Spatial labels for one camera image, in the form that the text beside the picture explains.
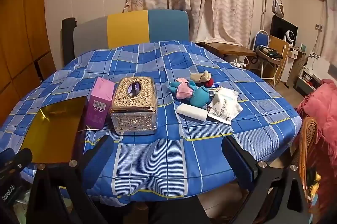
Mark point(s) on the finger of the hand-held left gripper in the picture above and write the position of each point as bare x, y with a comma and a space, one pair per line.
22, 158

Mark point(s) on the purple cardboard box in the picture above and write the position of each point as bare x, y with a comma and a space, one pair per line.
98, 102

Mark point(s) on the wicker chair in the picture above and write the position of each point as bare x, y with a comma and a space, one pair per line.
309, 131

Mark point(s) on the soft white pack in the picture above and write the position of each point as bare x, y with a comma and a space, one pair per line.
226, 95

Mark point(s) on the red plush item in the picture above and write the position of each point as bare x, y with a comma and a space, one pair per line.
210, 83

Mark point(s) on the tan wooden board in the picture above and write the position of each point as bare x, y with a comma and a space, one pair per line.
276, 41

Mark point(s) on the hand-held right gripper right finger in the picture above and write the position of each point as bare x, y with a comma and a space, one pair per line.
237, 160

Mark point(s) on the low white cabinet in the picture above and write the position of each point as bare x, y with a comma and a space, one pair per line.
305, 79

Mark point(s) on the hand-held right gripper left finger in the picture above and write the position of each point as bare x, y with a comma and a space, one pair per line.
104, 158

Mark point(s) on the gold tin box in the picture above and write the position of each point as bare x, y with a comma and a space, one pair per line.
52, 129

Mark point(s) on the blue plaid tablecloth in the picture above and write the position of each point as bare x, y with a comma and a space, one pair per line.
171, 160

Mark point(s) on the blue tissue pack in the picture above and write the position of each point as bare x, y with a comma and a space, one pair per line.
216, 87

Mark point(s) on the blue and pink plush toy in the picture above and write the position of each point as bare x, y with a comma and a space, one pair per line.
200, 97

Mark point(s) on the side window curtain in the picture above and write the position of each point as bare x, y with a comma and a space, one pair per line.
332, 42

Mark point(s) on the cream towel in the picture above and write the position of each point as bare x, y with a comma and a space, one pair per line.
192, 112

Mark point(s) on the small white fan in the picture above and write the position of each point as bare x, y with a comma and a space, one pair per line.
289, 38

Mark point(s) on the black monitor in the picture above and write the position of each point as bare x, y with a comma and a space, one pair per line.
279, 26

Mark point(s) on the blue folding chair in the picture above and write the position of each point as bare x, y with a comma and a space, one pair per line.
261, 39

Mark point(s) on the printed white packet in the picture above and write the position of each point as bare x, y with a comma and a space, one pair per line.
222, 114

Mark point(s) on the grey yellow blue chair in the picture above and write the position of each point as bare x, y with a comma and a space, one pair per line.
126, 29

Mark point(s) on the beige sock bundle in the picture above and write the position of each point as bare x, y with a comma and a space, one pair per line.
196, 76

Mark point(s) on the pink quilt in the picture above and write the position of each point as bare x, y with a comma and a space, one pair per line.
326, 108

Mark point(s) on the white clothes stand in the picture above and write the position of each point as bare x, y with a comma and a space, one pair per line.
264, 2

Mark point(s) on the wooden desk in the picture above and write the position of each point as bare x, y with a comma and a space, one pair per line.
226, 48

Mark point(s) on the ornate gold tissue box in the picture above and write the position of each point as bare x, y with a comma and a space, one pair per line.
134, 113

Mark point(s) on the wooden wardrobe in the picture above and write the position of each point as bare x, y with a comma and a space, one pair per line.
21, 29

